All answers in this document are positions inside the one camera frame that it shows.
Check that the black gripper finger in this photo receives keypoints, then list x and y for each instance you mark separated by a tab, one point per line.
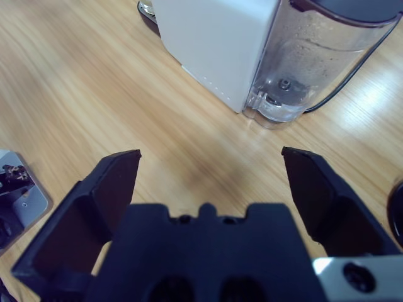
333	204
88	214

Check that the white capsule coffee machine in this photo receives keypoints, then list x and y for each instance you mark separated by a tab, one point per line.
214	41

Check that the black capsule holder with rods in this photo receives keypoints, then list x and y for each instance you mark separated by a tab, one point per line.
397	214

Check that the clear water tank dark lid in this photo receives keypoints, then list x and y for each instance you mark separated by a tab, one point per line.
308	63

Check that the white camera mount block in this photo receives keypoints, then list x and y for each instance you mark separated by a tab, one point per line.
34	201

